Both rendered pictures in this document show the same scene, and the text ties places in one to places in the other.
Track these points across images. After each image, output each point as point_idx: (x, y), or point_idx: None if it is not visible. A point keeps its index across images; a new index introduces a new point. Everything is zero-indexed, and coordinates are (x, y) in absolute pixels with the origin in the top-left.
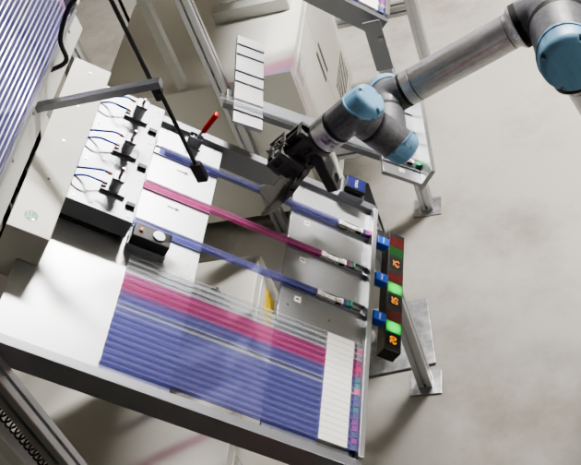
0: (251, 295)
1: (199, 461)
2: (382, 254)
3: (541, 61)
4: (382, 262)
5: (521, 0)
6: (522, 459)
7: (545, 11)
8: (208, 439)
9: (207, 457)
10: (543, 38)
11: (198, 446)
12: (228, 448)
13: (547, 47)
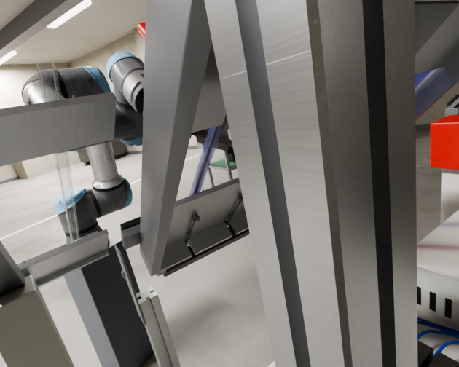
0: None
1: None
2: (183, 261)
3: (103, 76)
4: (193, 255)
5: (33, 78)
6: (237, 365)
7: (64, 69)
8: (449, 243)
9: (457, 234)
10: (89, 69)
11: None
12: (430, 232)
13: (98, 69)
